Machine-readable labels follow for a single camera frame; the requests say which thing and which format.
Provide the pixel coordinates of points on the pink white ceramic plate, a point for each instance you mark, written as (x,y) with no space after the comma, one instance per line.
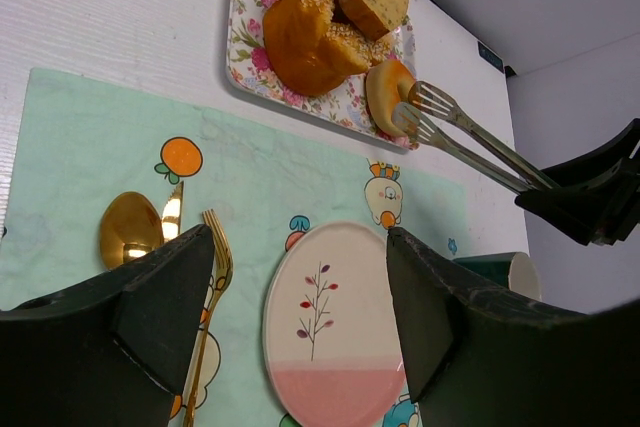
(329,335)

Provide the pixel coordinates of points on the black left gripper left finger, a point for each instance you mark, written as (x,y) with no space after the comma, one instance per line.
(113,350)

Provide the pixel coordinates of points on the floral rectangular tray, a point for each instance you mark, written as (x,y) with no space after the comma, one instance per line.
(249,70)

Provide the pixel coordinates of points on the blue right corner label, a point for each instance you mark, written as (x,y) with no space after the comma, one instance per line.
(490,57)

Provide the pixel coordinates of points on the gold knife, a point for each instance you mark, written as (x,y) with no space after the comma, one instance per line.
(172,213)

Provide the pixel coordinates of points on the dark green mug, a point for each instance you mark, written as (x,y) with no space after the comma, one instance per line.
(513,270)

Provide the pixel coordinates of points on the orange glazed donut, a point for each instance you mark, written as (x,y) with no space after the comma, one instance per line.
(387,84)

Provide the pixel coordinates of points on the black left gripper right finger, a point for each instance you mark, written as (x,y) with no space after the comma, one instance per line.
(478,354)

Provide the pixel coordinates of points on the large sugared bread loaf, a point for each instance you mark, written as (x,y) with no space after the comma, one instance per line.
(313,48)

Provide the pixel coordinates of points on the gold spoon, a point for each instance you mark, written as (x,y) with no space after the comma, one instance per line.
(130,228)

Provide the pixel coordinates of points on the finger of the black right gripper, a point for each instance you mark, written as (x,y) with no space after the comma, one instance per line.
(600,157)
(593,202)

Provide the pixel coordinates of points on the mint cartoon placemat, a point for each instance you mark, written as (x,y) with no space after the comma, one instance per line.
(83,142)

